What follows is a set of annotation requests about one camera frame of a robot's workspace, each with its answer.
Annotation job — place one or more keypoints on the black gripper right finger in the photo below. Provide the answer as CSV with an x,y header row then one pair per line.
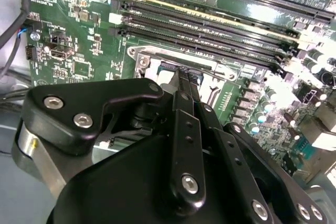
x,y
236,161

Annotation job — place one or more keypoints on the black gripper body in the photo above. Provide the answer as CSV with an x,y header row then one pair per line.
x,y
118,195

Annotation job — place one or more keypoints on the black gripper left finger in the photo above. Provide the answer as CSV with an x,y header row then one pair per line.
x,y
78,103

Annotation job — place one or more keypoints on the metal socket cover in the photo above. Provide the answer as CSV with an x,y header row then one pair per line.
x,y
151,68

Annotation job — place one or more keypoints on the silver CPU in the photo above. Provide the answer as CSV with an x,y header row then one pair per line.
x,y
166,78

